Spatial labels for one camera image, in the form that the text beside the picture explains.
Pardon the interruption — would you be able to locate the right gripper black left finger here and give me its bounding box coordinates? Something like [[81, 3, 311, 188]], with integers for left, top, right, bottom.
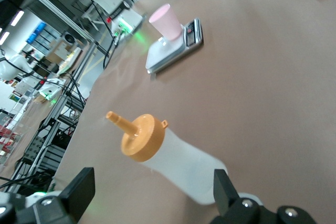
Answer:
[[59, 167, 96, 221]]

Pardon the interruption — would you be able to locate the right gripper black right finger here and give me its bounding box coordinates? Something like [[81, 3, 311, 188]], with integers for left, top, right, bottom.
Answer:
[[213, 168, 241, 218]]

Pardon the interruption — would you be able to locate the translucent sauce bottle orange cap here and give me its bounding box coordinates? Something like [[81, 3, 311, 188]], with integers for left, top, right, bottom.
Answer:
[[105, 111, 229, 206]]

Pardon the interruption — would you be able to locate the pink plastic cup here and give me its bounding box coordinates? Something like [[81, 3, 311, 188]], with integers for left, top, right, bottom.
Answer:
[[148, 3, 184, 41]]

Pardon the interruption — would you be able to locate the lab robot base green light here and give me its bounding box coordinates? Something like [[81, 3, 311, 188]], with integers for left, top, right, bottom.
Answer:
[[38, 77, 67, 102]]

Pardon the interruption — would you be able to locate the brown table cover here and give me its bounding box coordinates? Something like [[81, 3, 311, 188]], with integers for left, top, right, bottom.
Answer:
[[51, 0, 336, 224]]

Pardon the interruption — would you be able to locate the silver digital kitchen scale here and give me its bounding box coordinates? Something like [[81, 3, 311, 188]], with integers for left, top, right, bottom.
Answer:
[[145, 17, 204, 74]]

